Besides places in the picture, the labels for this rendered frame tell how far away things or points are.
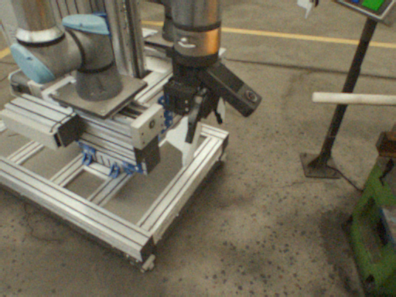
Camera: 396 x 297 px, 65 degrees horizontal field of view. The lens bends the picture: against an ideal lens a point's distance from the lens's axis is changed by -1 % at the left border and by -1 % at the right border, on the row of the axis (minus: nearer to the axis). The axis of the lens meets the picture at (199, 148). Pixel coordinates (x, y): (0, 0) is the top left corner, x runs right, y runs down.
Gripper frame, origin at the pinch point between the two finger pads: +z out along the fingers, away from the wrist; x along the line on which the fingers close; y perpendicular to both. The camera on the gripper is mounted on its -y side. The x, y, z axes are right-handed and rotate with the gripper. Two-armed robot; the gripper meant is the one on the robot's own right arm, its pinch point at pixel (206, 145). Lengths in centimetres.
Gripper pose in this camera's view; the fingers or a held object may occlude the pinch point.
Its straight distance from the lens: 63.2
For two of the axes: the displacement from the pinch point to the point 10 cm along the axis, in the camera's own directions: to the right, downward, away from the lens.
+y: -8.8, -3.2, 3.6
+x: -4.8, 5.9, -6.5
